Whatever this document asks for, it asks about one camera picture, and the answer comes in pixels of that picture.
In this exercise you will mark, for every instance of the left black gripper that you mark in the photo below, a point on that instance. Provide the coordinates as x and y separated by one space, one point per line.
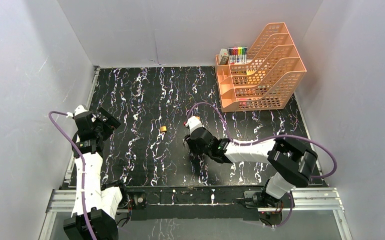
107 120

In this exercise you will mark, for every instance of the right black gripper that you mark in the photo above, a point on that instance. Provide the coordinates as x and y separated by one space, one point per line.
191 144

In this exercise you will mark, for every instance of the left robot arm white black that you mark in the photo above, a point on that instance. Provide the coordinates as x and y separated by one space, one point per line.
95 207

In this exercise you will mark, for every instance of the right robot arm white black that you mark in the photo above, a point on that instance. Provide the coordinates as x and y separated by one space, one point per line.
293 161

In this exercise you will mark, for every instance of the grey eraser box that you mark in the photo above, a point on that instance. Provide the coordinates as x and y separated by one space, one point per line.
223 57

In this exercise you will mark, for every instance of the coloured marker pen set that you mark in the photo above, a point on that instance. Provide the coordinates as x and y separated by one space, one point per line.
237 55

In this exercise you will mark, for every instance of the orange plastic file organizer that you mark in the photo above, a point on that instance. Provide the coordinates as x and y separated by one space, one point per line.
268 80

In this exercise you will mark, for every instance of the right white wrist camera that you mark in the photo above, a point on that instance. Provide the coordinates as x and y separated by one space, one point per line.
192 124

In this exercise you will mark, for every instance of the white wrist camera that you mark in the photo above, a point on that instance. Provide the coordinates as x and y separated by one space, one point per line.
192 124
78 110

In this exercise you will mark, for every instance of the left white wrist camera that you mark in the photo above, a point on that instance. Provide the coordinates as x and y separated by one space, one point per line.
78 110

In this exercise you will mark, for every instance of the aluminium left side rail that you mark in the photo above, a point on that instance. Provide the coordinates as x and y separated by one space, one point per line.
71 170

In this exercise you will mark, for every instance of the aluminium rail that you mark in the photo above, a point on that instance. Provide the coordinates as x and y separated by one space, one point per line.
71 170
304 198

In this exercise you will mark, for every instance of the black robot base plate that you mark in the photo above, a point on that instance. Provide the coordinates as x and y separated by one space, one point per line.
237 210

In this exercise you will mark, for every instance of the aluminium front rail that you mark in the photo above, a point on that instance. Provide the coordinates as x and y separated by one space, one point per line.
304 198

